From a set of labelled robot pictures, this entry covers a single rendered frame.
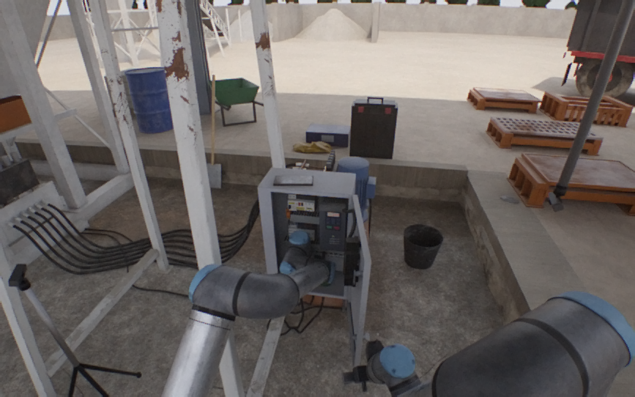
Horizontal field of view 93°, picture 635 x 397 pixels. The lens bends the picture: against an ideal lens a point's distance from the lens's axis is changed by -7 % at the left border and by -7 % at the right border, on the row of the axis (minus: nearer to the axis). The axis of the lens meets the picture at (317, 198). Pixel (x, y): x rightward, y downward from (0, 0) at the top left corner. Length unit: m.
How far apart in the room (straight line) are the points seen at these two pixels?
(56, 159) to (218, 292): 3.22
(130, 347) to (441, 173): 3.26
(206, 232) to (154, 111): 4.35
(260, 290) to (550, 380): 0.61
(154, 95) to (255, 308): 4.71
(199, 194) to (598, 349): 1.00
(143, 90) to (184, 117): 4.30
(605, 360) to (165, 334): 2.40
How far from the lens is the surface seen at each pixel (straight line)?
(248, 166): 4.06
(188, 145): 1.06
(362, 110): 3.75
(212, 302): 0.87
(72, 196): 4.07
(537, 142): 5.06
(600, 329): 0.54
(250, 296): 0.84
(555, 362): 0.47
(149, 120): 5.44
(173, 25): 1.06
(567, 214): 3.62
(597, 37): 9.11
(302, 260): 1.40
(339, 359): 2.27
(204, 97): 6.09
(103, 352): 2.68
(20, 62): 3.76
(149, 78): 5.31
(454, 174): 3.85
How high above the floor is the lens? 1.90
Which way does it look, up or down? 30 degrees down
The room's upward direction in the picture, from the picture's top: straight up
